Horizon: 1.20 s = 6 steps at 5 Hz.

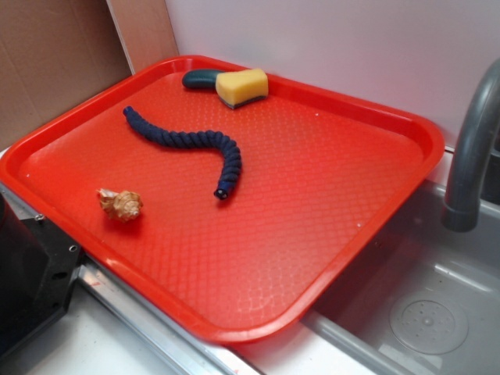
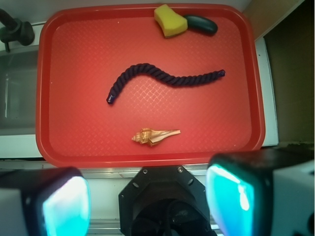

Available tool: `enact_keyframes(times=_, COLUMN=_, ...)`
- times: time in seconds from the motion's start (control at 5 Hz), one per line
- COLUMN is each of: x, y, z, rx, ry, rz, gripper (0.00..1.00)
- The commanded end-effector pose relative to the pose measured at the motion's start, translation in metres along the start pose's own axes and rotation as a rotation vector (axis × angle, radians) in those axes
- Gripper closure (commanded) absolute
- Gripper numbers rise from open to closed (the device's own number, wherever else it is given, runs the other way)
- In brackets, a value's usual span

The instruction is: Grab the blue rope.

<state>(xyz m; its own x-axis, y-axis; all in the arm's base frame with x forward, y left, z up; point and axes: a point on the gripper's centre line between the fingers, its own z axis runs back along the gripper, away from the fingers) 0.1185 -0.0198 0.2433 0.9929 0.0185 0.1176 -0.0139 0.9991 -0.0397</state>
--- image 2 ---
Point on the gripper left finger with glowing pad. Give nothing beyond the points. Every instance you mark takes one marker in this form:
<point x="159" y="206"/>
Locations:
<point x="44" y="202"/>

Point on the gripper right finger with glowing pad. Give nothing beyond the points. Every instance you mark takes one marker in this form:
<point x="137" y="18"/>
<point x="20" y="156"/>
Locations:
<point x="269" y="192"/>

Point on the tan spiral seashell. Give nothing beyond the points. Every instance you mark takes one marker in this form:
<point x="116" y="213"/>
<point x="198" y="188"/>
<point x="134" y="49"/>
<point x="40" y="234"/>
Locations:
<point x="148" y="136"/>

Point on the red plastic tray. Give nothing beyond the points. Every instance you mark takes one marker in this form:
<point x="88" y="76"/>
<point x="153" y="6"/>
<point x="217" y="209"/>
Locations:
<point x="83" y="51"/>

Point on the metal sink basin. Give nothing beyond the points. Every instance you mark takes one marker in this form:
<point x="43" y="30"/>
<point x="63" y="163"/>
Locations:
<point x="18" y="77"/>

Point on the dark green oval object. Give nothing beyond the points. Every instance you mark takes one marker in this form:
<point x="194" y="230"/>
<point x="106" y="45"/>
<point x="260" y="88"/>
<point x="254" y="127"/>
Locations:
<point x="201" y="24"/>

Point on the yellow sponge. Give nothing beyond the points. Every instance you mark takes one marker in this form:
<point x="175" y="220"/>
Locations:
<point x="170" y="22"/>

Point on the black octagonal mount plate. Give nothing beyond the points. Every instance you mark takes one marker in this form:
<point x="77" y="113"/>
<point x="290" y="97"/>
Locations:
<point x="164" y="201"/>

